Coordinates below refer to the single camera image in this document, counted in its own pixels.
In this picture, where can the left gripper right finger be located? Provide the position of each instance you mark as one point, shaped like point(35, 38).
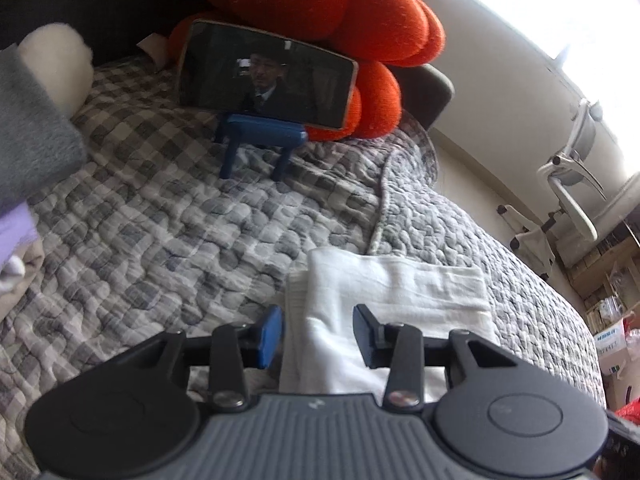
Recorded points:
point(404, 351)

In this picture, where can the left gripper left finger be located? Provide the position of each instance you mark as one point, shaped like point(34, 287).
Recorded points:
point(231, 349)

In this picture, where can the white garment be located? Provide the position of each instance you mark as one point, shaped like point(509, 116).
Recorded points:
point(320, 352)

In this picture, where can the red snack bag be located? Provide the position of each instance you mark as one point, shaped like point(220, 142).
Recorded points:
point(630, 412)

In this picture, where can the white paper shopping bag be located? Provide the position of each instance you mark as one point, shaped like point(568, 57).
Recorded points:
point(618, 345)

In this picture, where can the grey checked quilt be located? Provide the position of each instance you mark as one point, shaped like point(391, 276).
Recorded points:
point(147, 237)

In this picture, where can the grey office chair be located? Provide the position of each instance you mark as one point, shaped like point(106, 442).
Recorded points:
point(564, 169)

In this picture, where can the wooden desk shelf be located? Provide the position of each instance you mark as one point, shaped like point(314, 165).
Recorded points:
point(607, 278)

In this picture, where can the blue phone stand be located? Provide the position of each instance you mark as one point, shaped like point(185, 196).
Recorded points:
point(239, 129)

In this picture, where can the purple folded cloth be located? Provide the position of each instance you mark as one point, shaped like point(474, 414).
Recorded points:
point(17, 228)

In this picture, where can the grey folded cloth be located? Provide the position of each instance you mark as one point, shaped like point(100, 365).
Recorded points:
point(39, 145)

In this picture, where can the smartphone on stand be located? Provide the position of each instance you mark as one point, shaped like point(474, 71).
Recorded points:
point(241, 70)

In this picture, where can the white plush toy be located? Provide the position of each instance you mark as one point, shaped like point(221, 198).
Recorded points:
point(61, 62)

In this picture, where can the orange flower cushion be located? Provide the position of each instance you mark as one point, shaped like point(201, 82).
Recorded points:
point(377, 34)

